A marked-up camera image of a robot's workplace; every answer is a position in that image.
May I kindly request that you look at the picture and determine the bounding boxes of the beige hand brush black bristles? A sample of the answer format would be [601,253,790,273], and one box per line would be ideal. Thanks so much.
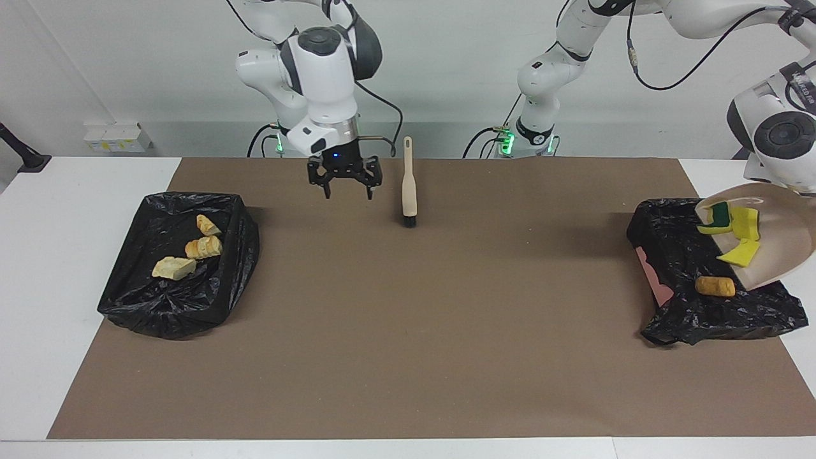
[401,136,419,229]

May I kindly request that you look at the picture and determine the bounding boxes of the pale bread chunk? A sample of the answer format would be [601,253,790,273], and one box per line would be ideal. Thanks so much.
[152,256,198,282]

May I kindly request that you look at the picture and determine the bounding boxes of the brown peanut-shaped bread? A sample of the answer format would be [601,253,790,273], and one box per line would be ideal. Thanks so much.
[695,275,737,298]

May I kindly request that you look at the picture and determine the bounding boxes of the plain yellow sponge piece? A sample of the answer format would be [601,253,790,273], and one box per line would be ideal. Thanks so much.
[731,207,762,242]
[717,238,762,268]

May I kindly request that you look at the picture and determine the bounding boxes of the beige plastic dustpan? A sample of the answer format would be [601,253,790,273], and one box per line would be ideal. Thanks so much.
[695,183,816,291]

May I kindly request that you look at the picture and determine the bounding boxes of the black plastic trash bag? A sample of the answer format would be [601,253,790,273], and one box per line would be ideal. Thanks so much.
[626,198,809,347]
[97,191,261,340]

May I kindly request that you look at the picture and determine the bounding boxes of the pink plastic bin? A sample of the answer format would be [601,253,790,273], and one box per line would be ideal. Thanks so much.
[633,245,674,308]

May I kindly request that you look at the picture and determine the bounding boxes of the large brown table mat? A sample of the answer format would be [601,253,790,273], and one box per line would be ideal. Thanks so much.
[47,157,816,441]

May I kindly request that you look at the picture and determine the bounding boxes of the black stand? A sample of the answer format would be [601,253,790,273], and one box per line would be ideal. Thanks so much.
[0,121,52,174]

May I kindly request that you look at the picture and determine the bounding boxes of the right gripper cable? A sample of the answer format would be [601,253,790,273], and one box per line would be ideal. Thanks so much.
[224,0,405,157]

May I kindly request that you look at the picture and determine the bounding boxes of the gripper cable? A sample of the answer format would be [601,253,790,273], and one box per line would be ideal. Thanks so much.
[625,0,794,92]
[224,0,405,157]

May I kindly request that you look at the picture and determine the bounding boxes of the black base power cable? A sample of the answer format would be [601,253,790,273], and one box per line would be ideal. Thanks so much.
[247,123,282,158]
[462,126,511,159]

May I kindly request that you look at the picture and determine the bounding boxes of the white wall socket box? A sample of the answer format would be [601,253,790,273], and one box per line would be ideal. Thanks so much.
[84,122,154,154]

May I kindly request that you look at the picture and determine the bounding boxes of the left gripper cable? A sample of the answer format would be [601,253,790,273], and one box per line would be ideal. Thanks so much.
[625,0,794,92]

